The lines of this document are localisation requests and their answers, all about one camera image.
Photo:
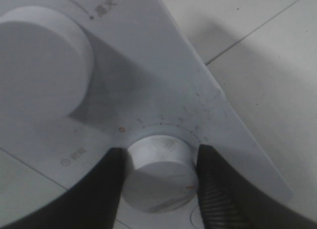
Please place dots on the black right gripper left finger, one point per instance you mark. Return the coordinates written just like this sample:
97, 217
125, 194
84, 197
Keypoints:
90, 204

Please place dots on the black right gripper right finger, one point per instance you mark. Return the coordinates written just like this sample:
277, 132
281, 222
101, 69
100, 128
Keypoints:
229, 201

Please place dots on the round door release button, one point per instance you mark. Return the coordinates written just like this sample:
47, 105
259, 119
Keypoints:
196, 219

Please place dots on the white microwave knob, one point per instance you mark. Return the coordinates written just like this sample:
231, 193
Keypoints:
46, 64
160, 174

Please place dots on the white microwave oven body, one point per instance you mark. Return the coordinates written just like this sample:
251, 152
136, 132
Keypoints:
147, 80

